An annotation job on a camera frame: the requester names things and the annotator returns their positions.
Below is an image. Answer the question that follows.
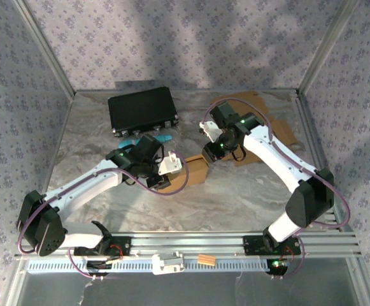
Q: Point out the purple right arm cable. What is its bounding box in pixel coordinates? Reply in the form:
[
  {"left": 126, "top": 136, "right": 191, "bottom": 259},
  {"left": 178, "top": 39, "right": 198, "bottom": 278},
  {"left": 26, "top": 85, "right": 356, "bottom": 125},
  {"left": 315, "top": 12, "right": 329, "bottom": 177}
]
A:
[{"left": 203, "top": 97, "right": 351, "bottom": 281}]

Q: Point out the black round controller board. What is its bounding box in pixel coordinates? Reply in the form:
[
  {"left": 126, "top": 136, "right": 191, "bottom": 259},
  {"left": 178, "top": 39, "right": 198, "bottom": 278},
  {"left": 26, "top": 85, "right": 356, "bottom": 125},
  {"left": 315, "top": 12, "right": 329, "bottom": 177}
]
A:
[
  {"left": 265, "top": 258, "right": 290, "bottom": 275},
  {"left": 85, "top": 259, "right": 113, "bottom": 277}
]

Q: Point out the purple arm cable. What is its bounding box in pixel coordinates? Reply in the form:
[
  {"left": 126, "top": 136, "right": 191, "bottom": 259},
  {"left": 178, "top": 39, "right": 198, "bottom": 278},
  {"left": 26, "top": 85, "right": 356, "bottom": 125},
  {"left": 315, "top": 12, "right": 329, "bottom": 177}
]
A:
[
  {"left": 203, "top": 97, "right": 351, "bottom": 281},
  {"left": 17, "top": 149, "right": 190, "bottom": 281}
]

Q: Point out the light blue pen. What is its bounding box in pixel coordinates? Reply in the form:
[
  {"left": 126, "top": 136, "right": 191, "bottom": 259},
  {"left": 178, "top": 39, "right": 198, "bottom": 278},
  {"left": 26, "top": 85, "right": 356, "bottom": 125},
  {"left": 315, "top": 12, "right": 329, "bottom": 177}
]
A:
[{"left": 118, "top": 133, "right": 173, "bottom": 150}]

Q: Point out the slotted cable duct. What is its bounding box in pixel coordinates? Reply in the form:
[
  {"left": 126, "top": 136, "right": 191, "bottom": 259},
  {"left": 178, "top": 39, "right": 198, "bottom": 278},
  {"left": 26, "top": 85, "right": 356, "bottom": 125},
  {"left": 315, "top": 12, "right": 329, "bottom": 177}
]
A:
[{"left": 26, "top": 257, "right": 290, "bottom": 274}]

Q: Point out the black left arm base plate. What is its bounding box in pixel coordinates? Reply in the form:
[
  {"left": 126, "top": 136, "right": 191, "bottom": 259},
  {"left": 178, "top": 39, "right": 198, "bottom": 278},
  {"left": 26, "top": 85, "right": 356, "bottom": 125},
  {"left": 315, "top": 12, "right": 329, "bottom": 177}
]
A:
[{"left": 72, "top": 235, "right": 132, "bottom": 258}]

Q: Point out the aluminium frame post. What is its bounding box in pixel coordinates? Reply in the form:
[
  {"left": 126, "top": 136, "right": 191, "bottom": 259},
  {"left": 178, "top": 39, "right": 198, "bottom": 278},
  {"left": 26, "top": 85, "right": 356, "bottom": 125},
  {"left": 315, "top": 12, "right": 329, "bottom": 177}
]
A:
[
  {"left": 4, "top": 258, "right": 29, "bottom": 306},
  {"left": 346, "top": 258, "right": 370, "bottom": 306},
  {"left": 12, "top": 0, "right": 77, "bottom": 98},
  {"left": 297, "top": 0, "right": 361, "bottom": 96}
]

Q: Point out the white printed plastic part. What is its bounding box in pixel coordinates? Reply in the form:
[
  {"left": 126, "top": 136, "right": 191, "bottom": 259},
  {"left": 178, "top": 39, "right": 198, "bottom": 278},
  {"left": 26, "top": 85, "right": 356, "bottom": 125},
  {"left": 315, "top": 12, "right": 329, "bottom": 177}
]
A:
[{"left": 151, "top": 251, "right": 186, "bottom": 276}]

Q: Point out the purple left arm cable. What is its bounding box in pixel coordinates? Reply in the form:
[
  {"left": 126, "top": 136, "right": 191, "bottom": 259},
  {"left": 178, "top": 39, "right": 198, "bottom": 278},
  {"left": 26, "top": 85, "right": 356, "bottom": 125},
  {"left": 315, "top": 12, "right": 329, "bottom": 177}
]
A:
[{"left": 17, "top": 149, "right": 190, "bottom": 281}]

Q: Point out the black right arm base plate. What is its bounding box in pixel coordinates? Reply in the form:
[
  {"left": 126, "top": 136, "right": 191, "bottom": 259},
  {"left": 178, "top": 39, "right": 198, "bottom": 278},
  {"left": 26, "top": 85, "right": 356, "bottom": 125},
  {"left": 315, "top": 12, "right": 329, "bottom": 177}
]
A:
[{"left": 242, "top": 235, "right": 301, "bottom": 257}]

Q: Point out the brown cardboard paper box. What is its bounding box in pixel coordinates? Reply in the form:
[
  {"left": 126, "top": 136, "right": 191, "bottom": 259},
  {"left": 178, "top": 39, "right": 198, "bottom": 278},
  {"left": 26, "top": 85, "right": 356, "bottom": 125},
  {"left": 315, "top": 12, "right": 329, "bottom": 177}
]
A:
[
  {"left": 164, "top": 154, "right": 210, "bottom": 194},
  {"left": 209, "top": 90, "right": 300, "bottom": 167}
]

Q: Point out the black hard case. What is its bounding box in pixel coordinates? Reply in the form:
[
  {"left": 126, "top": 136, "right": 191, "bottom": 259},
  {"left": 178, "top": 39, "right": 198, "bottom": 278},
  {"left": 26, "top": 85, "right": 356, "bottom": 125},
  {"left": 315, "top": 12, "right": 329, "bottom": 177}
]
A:
[{"left": 107, "top": 85, "right": 180, "bottom": 138}]

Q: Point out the aluminium front rail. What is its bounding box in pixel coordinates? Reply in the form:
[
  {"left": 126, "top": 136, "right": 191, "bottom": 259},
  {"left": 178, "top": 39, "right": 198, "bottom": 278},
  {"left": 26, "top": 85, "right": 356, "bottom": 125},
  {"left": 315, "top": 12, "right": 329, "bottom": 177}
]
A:
[{"left": 14, "top": 231, "right": 363, "bottom": 259}]

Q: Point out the small striped wooden block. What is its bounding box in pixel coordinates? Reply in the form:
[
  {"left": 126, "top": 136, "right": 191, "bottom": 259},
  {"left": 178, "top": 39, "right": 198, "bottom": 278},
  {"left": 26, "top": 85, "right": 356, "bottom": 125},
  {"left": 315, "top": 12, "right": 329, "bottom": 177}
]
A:
[{"left": 197, "top": 254, "right": 217, "bottom": 266}]

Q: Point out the aluminium side rail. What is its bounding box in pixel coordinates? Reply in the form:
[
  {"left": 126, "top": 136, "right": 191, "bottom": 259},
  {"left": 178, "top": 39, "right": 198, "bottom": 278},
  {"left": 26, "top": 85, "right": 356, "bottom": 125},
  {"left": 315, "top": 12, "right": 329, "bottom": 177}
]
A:
[{"left": 294, "top": 89, "right": 354, "bottom": 233}]

